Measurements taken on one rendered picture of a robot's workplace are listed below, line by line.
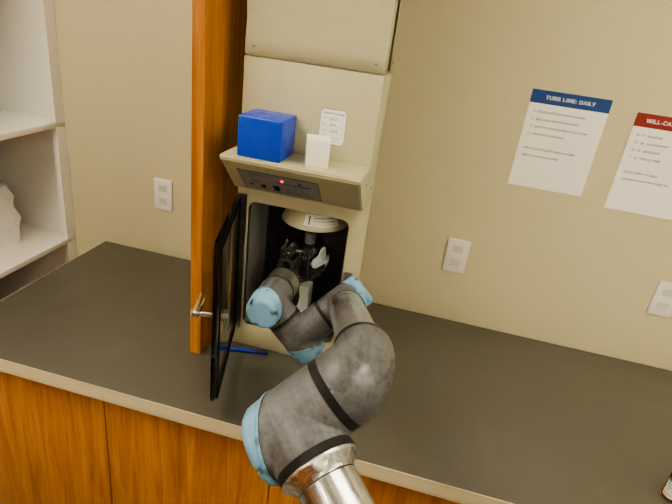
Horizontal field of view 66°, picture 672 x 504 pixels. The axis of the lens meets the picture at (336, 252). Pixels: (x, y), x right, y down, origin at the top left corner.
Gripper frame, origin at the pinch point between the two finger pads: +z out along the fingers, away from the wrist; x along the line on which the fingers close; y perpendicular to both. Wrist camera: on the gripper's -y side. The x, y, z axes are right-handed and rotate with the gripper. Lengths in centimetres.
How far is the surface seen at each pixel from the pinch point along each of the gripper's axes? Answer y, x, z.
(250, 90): 41.4, 16.0, -6.7
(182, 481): -55, 18, -35
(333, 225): 11.0, -6.3, -2.4
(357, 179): 28.9, -13.3, -18.0
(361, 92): 44.8, -9.6, -6.7
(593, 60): 56, -63, 37
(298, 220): 11.4, 2.3, -4.6
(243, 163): 27.6, 12.3, -18.0
